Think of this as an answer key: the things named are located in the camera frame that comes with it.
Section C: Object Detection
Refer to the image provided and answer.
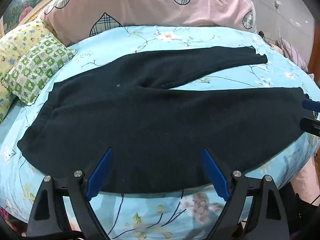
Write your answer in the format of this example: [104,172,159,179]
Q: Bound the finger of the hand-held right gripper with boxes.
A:
[302,99,320,111]
[299,117,320,136]

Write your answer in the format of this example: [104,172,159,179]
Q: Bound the gold framed floral painting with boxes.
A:
[0,0,73,38]

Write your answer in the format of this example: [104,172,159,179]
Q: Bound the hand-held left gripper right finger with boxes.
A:
[201,148,290,240]

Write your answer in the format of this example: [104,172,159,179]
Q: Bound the green checked pillow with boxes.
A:
[1,34,78,106]

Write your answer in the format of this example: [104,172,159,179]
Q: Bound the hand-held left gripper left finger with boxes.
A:
[26,147,113,240]

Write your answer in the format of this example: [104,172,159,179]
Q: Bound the striped pink cloth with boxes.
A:
[279,37,309,72]

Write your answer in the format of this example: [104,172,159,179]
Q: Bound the black pants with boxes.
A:
[17,45,310,194]

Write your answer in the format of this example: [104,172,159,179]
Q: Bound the pink quilt with plaid hearts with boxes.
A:
[40,0,258,47]

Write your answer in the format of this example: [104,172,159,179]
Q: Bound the blue floral bed sheet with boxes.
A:
[0,26,320,240]

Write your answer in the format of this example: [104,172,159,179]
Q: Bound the yellow printed pillow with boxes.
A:
[0,19,54,123]

